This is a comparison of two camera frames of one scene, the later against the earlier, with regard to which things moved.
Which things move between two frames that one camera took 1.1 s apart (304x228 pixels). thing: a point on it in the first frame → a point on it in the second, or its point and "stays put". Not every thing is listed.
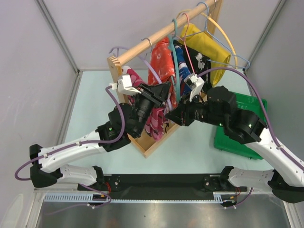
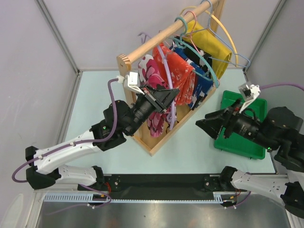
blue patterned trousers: x=184 y=71 → x=204 y=80
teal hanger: x=172 y=40 → x=179 y=41
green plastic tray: x=257 y=105 stays put
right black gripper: x=181 y=115 → x=212 y=121
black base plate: x=206 y=183 stays put
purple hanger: x=145 y=62 → x=140 y=37
